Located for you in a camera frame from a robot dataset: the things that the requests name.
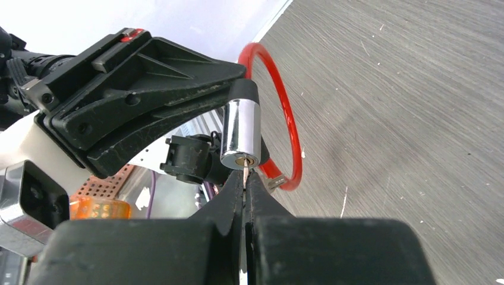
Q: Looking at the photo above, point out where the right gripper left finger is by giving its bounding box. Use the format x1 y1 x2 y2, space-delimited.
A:
27 170 244 284

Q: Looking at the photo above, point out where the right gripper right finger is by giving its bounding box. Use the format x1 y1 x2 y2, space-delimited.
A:
245 172 435 284

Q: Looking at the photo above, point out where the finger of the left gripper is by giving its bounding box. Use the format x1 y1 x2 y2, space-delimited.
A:
84 94 228 178

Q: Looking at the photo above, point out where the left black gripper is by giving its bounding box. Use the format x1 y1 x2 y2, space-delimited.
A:
1 28 245 151

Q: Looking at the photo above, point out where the red cable lock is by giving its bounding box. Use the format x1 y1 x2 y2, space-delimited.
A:
220 43 303 191

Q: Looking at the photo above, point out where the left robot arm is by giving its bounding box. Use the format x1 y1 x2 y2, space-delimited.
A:
1 28 246 178

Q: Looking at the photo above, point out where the orange plastic basket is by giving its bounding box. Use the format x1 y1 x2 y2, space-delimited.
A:
74 164 135 199

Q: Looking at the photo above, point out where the orange drink bottle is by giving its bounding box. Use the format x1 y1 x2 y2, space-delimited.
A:
70 195 131 220

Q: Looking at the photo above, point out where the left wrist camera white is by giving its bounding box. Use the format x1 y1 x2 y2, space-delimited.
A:
1 160 70 257

